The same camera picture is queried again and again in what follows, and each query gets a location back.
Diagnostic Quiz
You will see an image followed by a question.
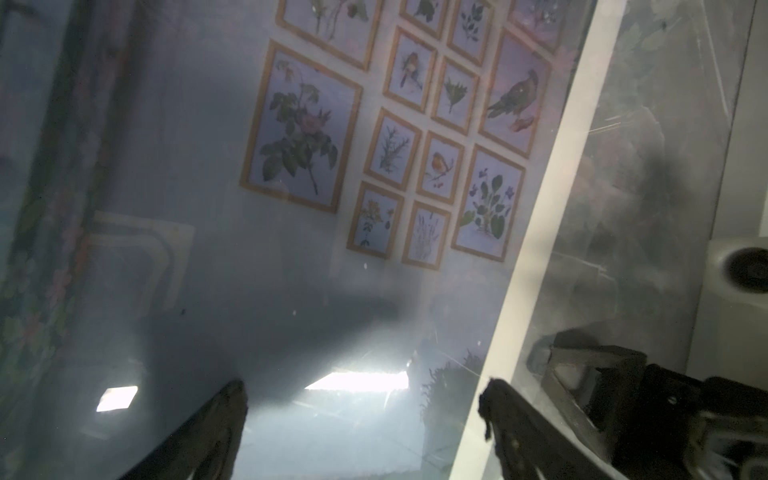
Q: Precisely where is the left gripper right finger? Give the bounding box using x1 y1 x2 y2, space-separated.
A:
478 378 609 480

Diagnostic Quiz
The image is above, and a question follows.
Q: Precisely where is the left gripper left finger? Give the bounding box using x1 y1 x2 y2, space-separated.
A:
122 380 248 480

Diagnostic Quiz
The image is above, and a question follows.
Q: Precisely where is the white photo mat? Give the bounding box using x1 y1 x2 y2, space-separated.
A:
450 1 627 479

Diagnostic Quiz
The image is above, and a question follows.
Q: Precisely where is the photo of framed pictures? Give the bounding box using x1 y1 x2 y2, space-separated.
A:
0 0 601 480

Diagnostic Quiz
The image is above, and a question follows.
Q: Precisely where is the white round device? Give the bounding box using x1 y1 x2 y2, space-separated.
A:
686 237 767 390

